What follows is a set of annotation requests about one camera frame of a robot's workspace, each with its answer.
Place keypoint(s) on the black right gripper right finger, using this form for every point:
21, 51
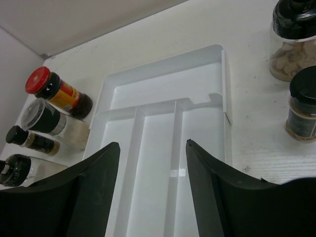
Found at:
229, 203

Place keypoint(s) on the black-top brown chunk grinder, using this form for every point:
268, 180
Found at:
292, 38

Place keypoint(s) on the white plastic organizer tray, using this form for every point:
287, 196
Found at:
151, 111

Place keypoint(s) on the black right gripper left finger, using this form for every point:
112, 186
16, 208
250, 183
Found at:
75, 202

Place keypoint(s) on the red-lid sauce jar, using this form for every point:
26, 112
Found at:
47, 85

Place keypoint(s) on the small black-lid spice jar left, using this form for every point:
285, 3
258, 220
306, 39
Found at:
27, 139

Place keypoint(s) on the small black-lid spice jar inner-right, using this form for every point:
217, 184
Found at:
301, 121

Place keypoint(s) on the black-top white powder grinder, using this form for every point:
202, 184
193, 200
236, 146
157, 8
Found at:
20, 170

